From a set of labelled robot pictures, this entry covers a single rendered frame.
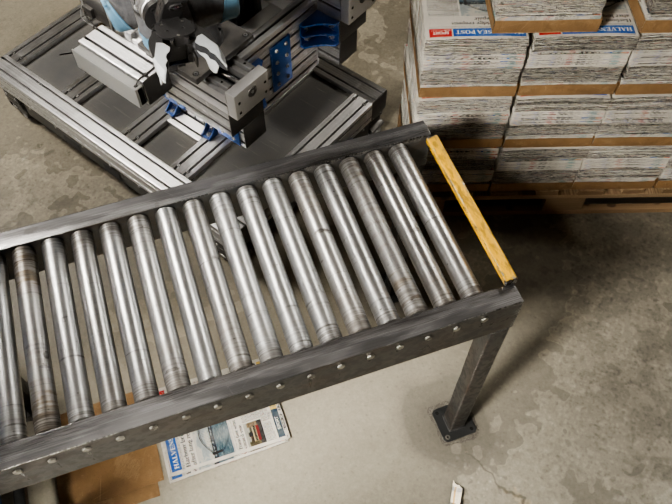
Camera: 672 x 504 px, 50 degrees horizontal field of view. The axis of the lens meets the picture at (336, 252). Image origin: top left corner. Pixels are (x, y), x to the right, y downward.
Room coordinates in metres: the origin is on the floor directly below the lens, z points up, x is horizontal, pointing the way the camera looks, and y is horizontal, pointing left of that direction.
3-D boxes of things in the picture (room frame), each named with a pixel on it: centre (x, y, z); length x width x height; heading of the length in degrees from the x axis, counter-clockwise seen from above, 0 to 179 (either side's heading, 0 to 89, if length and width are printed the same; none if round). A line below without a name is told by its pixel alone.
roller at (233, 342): (0.78, 0.26, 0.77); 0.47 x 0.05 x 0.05; 19
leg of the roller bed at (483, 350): (0.74, -0.37, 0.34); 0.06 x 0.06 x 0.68; 19
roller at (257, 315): (0.81, 0.20, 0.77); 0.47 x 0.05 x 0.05; 19
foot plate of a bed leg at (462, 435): (0.74, -0.37, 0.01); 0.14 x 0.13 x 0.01; 19
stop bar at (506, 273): (0.97, -0.31, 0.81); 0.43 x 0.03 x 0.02; 19
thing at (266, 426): (0.76, 0.36, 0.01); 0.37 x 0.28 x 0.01; 109
